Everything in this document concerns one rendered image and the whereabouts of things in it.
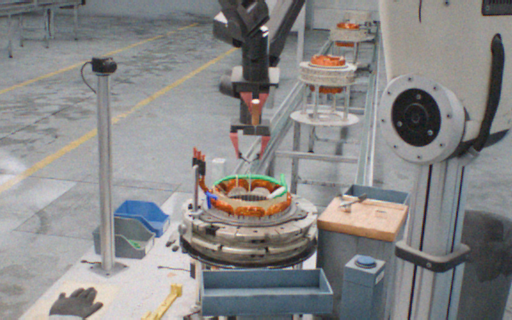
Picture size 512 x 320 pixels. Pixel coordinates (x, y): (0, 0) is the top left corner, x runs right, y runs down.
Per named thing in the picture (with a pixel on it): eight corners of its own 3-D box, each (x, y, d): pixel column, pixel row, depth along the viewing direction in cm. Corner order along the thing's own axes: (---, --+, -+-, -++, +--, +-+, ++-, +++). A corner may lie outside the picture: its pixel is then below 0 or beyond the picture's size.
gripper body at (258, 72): (233, 73, 151) (232, 44, 146) (279, 75, 150) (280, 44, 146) (230, 89, 145) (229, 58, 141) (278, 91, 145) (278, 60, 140)
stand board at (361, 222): (337, 203, 183) (338, 194, 183) (407, 214, 177) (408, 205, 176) (316, 228, 165) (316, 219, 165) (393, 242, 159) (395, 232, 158)
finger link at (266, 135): (241, 155, 180) (243, 120, 177) (268, 156, 181) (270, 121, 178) (241, 163, 174) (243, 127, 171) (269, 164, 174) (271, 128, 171)
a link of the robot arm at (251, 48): (256, 36, 136) (275, 26, 140) (231, 25, 140) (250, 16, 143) (256, 65, 141) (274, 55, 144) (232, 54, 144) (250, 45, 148)
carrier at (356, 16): (336, 36, 801) (338, 9, 792) (368, 36, 804) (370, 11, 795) (341, 39, 764) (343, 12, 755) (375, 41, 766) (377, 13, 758)
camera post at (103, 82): (116, 268, 197) (110, 74, 181) (108, 272, 195) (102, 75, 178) (108, 266, 199) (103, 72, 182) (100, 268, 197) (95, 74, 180)
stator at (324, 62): (312, 86, 395) (315, 52, 389) (349, 90, 388) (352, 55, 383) (301, 92, 375) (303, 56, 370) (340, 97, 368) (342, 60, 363)
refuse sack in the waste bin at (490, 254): (427, 272, 333) (436, 205, 323) (506, 280, 327) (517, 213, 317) (431, 310, 297) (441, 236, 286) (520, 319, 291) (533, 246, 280)
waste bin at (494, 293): (422, 311, 339) (436, 206, 322) (499, 319, 333) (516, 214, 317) (427, 351, 303) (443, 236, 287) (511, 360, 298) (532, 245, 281)
